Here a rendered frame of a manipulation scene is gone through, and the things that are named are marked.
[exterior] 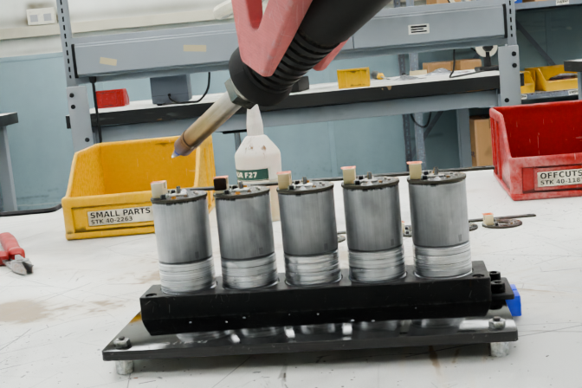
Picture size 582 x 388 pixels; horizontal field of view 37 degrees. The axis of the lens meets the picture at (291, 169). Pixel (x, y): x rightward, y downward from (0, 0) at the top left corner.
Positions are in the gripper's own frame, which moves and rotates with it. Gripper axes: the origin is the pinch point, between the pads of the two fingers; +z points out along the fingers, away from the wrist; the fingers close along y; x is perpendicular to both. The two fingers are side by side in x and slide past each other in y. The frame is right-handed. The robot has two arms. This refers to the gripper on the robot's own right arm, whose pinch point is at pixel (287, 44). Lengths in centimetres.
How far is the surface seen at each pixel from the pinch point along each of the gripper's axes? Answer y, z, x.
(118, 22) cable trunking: -203, 161, -367
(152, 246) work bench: -9.1, 23.7, -19.3
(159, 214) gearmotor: 0.4, 10.2, -5.3
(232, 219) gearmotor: -1.7, 9.5, -3.0
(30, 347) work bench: 5.1, 17.3, -6.8
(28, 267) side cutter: -0.6, 23.6, -19.9
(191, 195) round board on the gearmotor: -1.1, 9.5, -5.2
